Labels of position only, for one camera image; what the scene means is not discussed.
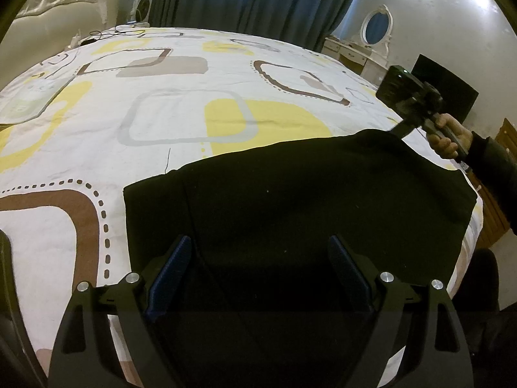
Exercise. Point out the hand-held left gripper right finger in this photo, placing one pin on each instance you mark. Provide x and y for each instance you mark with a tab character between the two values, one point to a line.
351	275

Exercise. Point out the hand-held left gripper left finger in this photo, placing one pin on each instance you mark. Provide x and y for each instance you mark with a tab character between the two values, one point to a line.
173	275

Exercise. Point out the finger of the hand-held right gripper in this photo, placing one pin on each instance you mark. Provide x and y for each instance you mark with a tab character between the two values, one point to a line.
404	128

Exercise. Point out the black pants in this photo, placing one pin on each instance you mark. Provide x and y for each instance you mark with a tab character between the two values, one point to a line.
282	210

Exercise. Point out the person's right forearm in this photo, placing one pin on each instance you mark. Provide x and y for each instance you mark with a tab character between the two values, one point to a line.
492	161

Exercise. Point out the person's right hand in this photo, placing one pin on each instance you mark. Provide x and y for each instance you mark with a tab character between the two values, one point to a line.
444	147

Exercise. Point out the black television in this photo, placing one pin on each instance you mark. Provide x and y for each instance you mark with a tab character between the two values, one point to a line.
460	93

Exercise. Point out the white dressing table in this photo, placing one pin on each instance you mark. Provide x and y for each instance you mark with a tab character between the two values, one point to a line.
351	54

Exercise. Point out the oval white-framed mirror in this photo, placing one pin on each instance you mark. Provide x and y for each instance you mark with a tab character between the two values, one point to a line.
376	28

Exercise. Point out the wooden cabinet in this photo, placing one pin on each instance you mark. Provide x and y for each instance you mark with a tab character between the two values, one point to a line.
496	214

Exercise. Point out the person's dark clothing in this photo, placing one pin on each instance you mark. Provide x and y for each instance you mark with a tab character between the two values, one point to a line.
480	283

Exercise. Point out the bed with patterned sheet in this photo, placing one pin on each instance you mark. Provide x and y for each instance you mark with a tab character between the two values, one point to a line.
161	89

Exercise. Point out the white fan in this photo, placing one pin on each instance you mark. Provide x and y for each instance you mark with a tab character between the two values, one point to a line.
142	8

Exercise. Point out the cream tufted headboard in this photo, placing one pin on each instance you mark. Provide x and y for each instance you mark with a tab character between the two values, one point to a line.
60	4

